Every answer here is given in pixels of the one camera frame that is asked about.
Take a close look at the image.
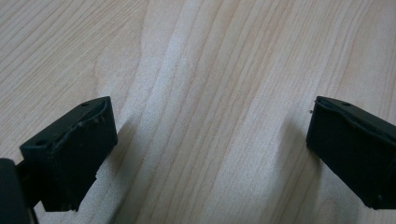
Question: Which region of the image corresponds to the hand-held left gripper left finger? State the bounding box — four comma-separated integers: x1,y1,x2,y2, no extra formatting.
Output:
20,95,119,213

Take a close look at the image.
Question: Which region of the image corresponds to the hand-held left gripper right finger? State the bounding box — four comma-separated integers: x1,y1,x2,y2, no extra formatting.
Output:
305,95,396,210

